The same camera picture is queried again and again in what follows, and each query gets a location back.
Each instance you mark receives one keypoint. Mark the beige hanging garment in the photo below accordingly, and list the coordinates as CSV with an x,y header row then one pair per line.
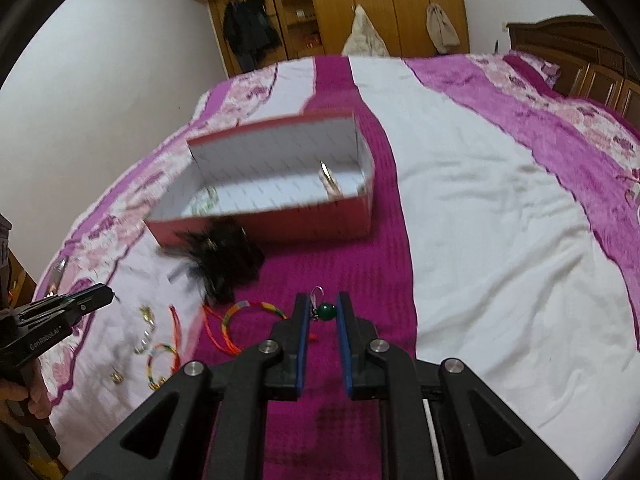
x,y
441,27

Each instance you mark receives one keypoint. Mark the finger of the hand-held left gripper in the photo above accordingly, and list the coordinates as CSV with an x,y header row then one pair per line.
x,y
85,302

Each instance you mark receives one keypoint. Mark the beige down coat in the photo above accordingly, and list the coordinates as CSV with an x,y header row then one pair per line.
x,y
364,35

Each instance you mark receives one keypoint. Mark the pink floral pillow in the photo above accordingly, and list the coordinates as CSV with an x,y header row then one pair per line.
x,y
535,67

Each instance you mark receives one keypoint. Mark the dark hanging jackets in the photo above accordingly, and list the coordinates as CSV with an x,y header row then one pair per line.
x,y
250,30

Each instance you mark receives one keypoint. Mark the bed with floral pink bedspread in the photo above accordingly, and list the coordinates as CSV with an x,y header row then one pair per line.
x,y
500,210

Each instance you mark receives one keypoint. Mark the red shelf box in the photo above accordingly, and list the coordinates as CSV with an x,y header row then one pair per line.
x,y
312,39

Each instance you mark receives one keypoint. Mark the red cardboard box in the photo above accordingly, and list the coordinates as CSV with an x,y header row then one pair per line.
x,y
310,222

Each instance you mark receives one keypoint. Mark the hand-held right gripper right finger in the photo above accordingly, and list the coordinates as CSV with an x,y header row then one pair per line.
x,y
345,350

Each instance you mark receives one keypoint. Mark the green bead earring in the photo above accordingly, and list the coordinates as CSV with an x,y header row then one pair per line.
x,y
326,310

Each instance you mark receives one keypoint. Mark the gold earring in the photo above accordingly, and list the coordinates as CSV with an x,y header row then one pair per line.
x,y
146,314
116,377

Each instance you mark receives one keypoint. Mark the black feather hair clip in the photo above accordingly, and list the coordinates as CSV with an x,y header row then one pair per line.
x,y
225,260

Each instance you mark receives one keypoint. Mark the person's left hand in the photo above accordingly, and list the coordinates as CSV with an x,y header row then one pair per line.
x,y
35,402

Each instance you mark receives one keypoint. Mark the dark wooden headboard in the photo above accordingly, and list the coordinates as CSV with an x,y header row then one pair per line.
x,y
590,60

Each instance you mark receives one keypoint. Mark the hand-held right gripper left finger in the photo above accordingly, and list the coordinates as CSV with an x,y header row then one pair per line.
x,y
302,350

